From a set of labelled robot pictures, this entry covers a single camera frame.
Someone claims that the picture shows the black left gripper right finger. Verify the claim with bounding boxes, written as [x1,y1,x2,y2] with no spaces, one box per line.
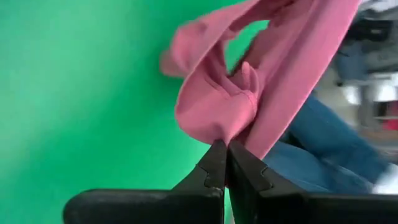
[228,140,398,224]

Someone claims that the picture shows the maroon pink garment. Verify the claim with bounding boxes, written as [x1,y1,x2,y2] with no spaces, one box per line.
[160,0,361,160]

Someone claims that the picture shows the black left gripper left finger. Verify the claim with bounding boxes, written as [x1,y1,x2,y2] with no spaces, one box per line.
[63,139,228,224]

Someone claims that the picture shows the green table mat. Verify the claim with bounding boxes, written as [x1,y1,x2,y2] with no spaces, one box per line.
[0,0,271,224]

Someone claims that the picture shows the blue jeans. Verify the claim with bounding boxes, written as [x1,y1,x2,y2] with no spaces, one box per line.
[262,93,391,195]

